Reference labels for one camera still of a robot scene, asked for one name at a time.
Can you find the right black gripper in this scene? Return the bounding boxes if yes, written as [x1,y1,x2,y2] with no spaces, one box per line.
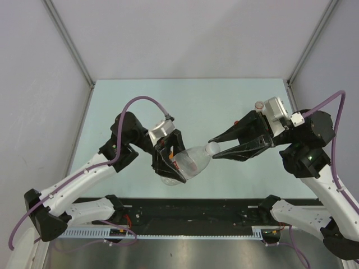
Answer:
[205,110,294,161]

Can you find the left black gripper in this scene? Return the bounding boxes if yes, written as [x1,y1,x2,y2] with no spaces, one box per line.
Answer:
[128,128,195,182]

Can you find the clear water bottle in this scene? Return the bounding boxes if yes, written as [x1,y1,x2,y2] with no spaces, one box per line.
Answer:
[171,146,212,181]

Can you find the milk bottle with red label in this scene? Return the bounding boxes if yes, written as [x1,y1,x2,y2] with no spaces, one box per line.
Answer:
[254,101,265,112]

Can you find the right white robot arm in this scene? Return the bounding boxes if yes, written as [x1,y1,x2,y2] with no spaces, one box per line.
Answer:
[212,109,358,261]

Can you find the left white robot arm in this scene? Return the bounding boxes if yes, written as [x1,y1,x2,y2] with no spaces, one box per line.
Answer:
[24,112,186,242]

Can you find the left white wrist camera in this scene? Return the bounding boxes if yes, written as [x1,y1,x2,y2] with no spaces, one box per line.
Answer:
[148,119,175,146]

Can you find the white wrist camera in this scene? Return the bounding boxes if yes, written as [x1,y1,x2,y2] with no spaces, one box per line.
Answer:
[263,97,305,137]
[148,119,175,146]

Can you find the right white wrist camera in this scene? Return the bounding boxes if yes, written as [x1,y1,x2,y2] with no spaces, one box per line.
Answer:
[263,97,305,137]

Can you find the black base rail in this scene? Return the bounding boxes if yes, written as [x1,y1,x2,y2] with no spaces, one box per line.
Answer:
[92,197,320,236]

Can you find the white slotted cable duct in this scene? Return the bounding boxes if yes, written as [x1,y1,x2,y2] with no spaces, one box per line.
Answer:
[59,225,280,240]

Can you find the right aluminium frame post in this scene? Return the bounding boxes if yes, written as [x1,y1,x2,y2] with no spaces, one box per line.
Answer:
[287,0,342,87]

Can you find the aluminium frame post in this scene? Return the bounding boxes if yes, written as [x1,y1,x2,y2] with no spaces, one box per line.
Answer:
[41,0,94,88]
[287,0,342,87]

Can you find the left aluminium frame post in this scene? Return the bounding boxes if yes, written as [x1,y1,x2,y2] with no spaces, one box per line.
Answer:
[41,0,94,88]

